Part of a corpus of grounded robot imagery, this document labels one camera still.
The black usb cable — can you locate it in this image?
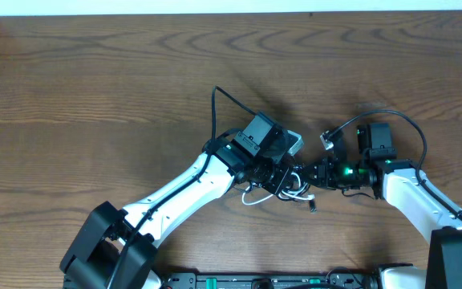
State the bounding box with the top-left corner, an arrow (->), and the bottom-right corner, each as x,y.
233,162 -> 318,213

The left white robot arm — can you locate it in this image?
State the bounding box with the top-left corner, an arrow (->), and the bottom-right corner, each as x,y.
59,132 -> 302,288

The white usb cable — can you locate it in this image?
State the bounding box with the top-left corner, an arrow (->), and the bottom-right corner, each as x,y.
241,171 -> 316,206

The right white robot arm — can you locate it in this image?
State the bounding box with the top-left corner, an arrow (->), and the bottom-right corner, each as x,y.
300,158 -> 462,288

